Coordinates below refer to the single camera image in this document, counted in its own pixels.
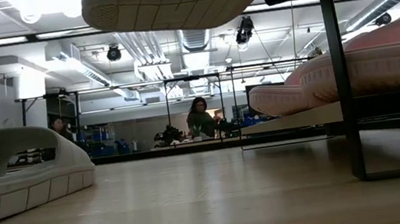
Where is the black overhead frame bar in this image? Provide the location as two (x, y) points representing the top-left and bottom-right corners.
(0, 0), (366, 48)

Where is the black metal wood shelf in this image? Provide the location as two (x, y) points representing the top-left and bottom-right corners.
(222, 0), (400, 199)

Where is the pink foam slide sandal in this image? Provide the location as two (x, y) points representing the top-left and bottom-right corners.
(290, 4), (400, 106)
(244, 61), (327, 120)

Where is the tall green plant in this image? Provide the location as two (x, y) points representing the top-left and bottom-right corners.
(309, 45), (324, 58)

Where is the silver ceiling air duct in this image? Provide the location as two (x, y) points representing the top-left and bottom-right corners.
(177, 25), (213, 54)

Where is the black ceiling spot lamp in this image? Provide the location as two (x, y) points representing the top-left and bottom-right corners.
(233, 15), (256, 45)
(104, 44), (123, 62)
(374, 11), (394, 27)

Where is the white foam slide sandal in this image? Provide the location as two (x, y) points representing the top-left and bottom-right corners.
(79, 0), (267, 46)
(0, 116), (101, 224)

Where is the person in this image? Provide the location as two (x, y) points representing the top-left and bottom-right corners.
(182, 94), (220, 140)
(48, 115), (75, 144)

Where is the black table edge rail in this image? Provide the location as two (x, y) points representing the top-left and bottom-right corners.
(91, 116), (400, 172)

